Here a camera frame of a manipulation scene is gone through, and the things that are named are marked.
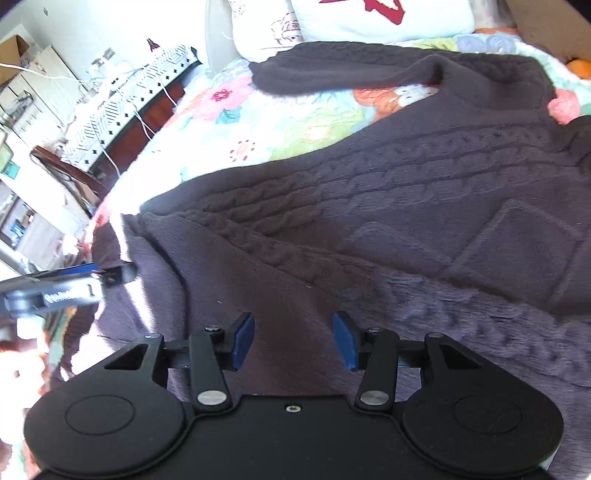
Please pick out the dark wooden chair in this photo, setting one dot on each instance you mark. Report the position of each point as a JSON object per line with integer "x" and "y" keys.
{"x": 69, "y": 170}

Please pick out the white cabinet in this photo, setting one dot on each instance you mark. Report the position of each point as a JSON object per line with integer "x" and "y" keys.
{"x": 41, "y": 87}

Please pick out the floral quilt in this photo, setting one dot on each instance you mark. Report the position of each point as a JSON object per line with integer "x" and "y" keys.
{"x": 277, "y": 120}

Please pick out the orange plush toy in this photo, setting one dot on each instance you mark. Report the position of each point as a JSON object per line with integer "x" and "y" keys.
{"x": 581, "y": 69}

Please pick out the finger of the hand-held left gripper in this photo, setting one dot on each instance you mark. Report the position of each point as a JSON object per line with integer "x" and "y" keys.
{"x": 117, "y": 274}

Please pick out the desk with patterned cloth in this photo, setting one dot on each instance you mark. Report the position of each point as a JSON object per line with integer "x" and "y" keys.
{"x": 129, "y": 101}

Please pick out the brown pillow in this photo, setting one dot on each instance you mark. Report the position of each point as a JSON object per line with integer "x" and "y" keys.
{"x": 549, "y": 23}

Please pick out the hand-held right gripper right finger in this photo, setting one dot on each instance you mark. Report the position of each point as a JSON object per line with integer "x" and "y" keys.
{"x": 346, "y": 341}

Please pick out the cardboard box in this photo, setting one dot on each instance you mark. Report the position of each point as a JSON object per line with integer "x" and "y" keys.
{"x": 10, "y": 55}

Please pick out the white embroidered pillow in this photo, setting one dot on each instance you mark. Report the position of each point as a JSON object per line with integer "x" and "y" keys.
{"x": 263, "y": 32}

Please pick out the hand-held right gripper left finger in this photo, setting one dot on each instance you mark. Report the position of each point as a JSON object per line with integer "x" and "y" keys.
{"x": 243, "y": 341}

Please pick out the white pillow with red print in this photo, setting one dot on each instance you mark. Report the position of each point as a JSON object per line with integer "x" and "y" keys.
{"x": 369, "y": 21}

